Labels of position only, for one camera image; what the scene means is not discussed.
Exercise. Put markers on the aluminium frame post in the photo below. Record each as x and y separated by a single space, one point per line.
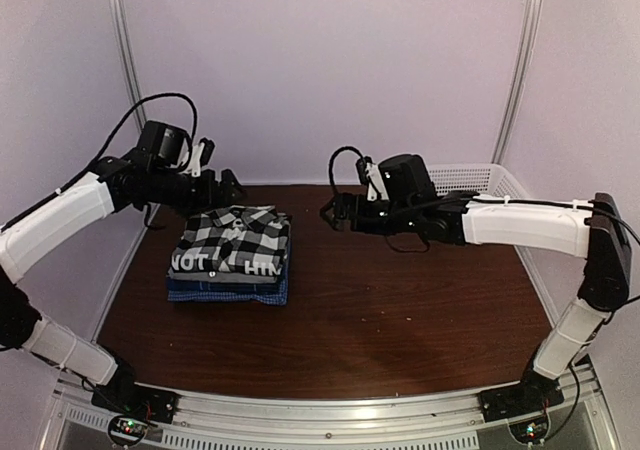
118 15
529 31

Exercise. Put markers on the dark blue plaid shirt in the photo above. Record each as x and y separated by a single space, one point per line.
242 289

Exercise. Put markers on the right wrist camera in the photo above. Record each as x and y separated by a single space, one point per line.
396 179

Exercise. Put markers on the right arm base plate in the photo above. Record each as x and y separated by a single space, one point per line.
522 398

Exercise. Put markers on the grey shirt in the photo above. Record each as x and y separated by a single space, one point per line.
219 277

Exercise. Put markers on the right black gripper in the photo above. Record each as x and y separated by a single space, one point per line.
359 223

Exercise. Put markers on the right circuit board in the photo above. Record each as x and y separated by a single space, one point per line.
530 431

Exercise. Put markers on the aluminium front rail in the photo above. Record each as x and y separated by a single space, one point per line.
447 420

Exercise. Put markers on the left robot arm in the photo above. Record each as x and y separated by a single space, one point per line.
57 261

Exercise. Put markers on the left circuit board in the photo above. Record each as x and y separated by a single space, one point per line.
126 431

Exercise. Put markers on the right aluminium frame post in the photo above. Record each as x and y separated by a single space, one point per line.
529 31

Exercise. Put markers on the white plastic basket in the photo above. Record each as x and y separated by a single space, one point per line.
485 178

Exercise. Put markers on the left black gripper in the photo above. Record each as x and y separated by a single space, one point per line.
209 199

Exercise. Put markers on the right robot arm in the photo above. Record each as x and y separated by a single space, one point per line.
578 254

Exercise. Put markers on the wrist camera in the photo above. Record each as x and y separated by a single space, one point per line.
160 144
396 179

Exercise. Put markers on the circuit board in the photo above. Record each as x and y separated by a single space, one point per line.
126 431
530 431

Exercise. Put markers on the black white checkered shirt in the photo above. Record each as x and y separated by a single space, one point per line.
236 240

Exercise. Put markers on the left aluminium frame post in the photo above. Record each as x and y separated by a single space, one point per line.
118 15

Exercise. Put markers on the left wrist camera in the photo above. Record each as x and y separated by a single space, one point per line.
160 144

